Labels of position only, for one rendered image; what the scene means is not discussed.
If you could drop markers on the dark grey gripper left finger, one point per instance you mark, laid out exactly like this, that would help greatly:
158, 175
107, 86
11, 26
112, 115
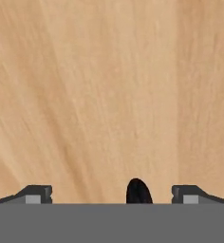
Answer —
38, 193

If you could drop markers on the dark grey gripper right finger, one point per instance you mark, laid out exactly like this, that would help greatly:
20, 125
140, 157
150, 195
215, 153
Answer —
186, 193

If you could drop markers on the dark purple eggplant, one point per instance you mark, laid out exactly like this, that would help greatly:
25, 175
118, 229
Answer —
138, 192

